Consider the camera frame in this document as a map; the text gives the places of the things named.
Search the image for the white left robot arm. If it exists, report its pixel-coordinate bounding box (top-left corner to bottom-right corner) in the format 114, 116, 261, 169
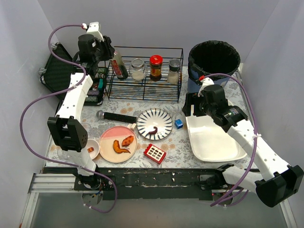
47, 34, 114, 179

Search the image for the red toy window block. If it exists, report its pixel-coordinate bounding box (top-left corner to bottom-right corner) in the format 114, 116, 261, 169
143, 144, 166, 164

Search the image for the dark sauce glass bottle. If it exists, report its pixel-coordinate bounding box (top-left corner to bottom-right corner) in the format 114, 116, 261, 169
111, 51, 128, 80

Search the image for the blue toy brick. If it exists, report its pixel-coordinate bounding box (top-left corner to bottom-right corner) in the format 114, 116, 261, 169
174, 119, 183, 129

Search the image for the small white bowl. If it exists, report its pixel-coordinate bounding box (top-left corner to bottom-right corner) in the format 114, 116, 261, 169
85, 139, 100, 160

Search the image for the small sausage piece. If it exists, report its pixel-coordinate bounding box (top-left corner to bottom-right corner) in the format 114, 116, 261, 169
87, 147, 94, 152

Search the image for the orange food slice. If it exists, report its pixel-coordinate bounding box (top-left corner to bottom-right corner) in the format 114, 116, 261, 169
113, 140, 131, 153

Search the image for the blue bin with black bag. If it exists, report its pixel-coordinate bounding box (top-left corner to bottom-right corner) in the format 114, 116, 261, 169
188, 40, 241, 93

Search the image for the white rectangular basin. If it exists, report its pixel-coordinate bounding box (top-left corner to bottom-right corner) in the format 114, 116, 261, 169
186, 104, 247, 162

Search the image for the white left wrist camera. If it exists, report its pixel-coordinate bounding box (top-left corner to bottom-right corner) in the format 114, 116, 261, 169
82, 22, 104, 41

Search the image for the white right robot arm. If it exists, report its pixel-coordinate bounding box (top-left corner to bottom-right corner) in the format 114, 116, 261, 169
182, 85, 304, 207

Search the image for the round glass jar with powder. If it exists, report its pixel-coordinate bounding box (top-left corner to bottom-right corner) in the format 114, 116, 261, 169
129, 58, 148, 81

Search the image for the teal card box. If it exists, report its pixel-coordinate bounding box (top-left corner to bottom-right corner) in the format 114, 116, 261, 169
97, 79, 104, 91

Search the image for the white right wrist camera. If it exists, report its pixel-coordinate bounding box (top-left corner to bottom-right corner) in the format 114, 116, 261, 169
198, 76, 214, 97

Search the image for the blue striped white plate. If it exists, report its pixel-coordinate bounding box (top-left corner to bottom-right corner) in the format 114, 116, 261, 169
136, 108, 173, 141

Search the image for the dark red chili pepper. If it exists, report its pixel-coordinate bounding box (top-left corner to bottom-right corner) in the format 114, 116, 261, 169
148, 126, 158, 135

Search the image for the black rhinestone microphone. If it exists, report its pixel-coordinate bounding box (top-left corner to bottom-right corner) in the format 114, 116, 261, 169
96, 110, 137, 124

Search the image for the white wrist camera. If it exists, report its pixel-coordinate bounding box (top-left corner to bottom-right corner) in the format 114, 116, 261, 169
198, 76, 214, 97
82, 22, 104, 41

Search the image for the black poker chip case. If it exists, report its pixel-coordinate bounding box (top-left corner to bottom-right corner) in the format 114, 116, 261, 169
39, 42, 109, 106

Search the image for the glass salt grinder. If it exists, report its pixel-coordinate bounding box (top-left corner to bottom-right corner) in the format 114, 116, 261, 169
167, 58, 181, 84

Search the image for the red lid chili sauce jar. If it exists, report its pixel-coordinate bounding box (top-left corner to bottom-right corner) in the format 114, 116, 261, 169
149, 55, 163, 81

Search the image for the pink white plate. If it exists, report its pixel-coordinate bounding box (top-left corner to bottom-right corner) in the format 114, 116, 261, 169
99, 126, 137, 163

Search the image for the clear plastic cup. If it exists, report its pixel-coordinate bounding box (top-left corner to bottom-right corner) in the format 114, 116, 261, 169
82, 122, 92, 133

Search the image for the white toy brick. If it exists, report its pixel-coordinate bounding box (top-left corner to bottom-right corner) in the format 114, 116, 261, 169
128, 123, 136, 129

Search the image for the black wire rack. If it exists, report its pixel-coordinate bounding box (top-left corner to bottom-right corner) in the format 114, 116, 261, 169
105, 46, 183, 103

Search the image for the red orange food piece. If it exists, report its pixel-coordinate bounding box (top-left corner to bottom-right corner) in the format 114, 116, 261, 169
122, 135, 134, 147

